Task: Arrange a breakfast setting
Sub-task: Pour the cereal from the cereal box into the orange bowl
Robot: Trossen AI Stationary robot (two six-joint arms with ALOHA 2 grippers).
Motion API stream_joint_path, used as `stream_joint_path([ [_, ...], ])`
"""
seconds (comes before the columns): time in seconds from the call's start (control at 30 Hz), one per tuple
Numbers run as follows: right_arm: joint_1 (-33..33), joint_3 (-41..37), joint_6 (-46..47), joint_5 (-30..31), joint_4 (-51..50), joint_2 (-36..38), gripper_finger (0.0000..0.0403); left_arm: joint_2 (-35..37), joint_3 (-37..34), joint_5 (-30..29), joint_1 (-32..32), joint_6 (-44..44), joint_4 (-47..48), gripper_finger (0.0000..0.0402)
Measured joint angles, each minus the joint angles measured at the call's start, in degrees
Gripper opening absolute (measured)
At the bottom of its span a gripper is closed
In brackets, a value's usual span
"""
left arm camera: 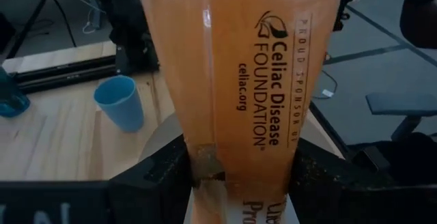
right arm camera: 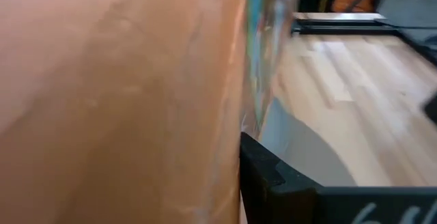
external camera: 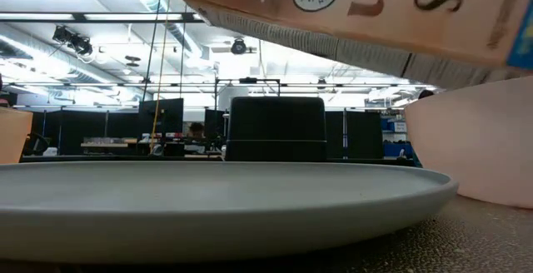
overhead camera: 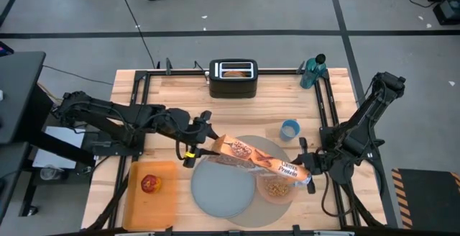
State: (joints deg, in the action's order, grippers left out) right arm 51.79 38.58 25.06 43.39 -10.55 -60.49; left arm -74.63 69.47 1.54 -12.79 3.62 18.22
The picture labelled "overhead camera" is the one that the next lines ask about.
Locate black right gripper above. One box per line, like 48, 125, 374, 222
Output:
290, 137, 326, 195

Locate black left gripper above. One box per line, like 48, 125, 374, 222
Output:
182, 109, 221, 169

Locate orange cereal box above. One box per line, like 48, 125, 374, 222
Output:
211, 134, 313, 187

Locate red yellow apple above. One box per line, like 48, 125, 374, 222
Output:
140, 174, 163, 194

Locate teal water bottle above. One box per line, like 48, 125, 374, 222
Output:
300, 53, 328, 89

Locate blue cup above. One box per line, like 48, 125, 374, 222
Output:
280, 119, 301, 142

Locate brown cereal pieces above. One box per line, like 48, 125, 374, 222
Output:
264, 181, 290, 198

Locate pink bowl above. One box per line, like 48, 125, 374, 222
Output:
255, 173, 299, 205

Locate grey-blue round plate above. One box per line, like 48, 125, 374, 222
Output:
190, 155, 256, 219

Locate black two-slot toaster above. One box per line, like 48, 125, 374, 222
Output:
208, 58, 259, 99

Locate grey round placemat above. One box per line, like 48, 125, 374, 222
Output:
224, 135, 296, 229

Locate black mat yellow hazard stripes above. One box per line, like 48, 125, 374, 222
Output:
391, 168, 460, 232

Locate white sheet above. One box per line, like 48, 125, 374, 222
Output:
32, 126, 87, 170

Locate clear plastic cup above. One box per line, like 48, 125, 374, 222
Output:
39, 164, 65, 181

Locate black desk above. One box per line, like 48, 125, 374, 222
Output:
0, 51, 47, 222

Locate dark device colourful screen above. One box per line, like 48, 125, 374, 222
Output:
0, 40, 15, 58

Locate black aluminium table frame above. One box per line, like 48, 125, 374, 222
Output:
84, 67, 389, 236

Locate long black floor cable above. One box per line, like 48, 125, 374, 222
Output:
115, 0, 159, 68

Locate thin black floor cable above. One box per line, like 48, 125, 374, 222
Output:
42, 65, 114, 86

